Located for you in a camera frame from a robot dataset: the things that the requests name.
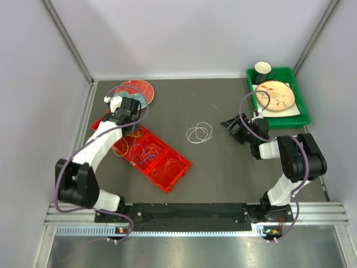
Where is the aluminium frame rail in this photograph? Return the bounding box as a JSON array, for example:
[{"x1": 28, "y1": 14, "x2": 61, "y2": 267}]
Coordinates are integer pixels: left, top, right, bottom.
[{"x1": 33, "y1": 202, "x2": 356, "y2": 267}]

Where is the dark green mug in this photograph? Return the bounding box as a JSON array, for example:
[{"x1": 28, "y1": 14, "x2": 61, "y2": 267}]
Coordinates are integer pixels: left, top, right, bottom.
[{"x1": 252, "y1": 61, "x2": 277, "y2": 85}]

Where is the red compartment tray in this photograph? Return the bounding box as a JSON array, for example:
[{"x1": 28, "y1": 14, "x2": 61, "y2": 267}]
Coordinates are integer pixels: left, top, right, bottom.
[{"x1": 91, "y1": 110, "x2": 194, "y2": 193}]

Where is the beige bird plate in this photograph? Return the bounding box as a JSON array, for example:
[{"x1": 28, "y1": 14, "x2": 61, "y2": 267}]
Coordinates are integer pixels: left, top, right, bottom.
[{"x1": 255, "y1": 80, "x2": 295, "y2": 112}]

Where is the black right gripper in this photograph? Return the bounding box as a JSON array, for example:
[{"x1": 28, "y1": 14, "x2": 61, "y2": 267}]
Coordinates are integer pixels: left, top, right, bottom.
[{"x1": 221, "y1": 112, "x2": 257, "y2": 144}]

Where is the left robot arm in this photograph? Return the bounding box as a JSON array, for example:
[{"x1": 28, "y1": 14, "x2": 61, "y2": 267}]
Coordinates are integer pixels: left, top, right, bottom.
[{"x1": 55, "y1": 97, "x2": 141, "y2": 222}]

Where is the blue cable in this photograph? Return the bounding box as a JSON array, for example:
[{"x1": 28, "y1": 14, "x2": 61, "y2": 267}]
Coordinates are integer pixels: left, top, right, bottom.
[{"x1": 133, "y1": 143, "x2": 160, "y2": 167}]

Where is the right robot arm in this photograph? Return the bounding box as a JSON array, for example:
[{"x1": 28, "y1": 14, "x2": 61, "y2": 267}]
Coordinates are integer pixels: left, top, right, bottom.
[{"x1": 220, "y1": 113, "x2": 327, "y2": 223}]

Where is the white cable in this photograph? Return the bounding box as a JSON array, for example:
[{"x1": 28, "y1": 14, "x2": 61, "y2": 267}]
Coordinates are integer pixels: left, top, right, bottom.
[{"x1": 185, "y1": 122, "x2": 214, "y2": 145}]

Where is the green plastic bin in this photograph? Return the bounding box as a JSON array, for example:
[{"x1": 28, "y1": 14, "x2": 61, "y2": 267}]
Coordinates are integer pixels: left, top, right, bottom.
[{"x1": 246, "y1": 67, "x2": 311, "y2": 129}]

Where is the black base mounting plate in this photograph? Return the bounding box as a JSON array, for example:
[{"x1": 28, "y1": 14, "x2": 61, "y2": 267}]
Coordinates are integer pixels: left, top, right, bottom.
[{"x1": 94, "y1": 202, "x2": 293, "y2": 232}]

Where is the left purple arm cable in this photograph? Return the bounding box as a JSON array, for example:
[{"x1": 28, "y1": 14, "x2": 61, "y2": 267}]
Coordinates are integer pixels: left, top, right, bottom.
[{"x1": 54, "y1": 85, "x2": 150, "y2": 243}]

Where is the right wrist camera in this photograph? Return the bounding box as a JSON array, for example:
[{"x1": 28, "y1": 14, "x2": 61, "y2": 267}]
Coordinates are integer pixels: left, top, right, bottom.
[{"x1": 252, "y1": 109, "x2": 264, "y2": 121}]

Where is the orange cable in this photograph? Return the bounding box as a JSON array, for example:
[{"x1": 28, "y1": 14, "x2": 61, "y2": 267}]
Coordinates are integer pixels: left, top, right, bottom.
[{"x1": 149, "y1": 157, "x2": 187, "y2": 185}]

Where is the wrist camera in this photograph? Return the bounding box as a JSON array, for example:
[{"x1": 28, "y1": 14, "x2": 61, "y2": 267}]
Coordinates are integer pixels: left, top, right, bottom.
[
  {"x1": 104, "y1": 96, "x2": 122, "y2": 113},
  {"x1": 252, "y1": 109, "x2": 264, "y2": 121}
]

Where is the pink cable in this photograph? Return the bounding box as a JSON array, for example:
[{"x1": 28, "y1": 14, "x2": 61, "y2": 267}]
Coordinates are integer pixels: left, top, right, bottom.
[{"x1": 128, "y1": 139, "x2": 162, "y2": 168}]

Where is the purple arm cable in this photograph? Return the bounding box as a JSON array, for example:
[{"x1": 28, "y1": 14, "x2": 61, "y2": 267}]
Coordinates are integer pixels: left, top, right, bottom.
[
  {"x1": 54, "y1": 85, "x2": 150, "y2": 243},
  {"x1": 240, "y1": 90, "x2": 310, "y2": 243}
]

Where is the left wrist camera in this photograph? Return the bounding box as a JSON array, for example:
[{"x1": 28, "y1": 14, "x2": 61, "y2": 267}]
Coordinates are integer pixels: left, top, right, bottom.
[{"x1": 104, "y1": 96, "x2": 122, "y2": 113}]

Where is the red floral plate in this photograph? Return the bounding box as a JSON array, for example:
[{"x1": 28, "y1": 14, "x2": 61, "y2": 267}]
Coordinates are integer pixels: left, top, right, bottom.
[{"x1": 114, "y1": 80, "x2": 155, "y2": 109}]

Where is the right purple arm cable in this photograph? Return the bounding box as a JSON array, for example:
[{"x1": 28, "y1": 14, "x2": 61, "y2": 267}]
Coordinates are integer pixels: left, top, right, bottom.
[{"x1": 240, "y1": 90, "x2": 310, "y2": 243}]

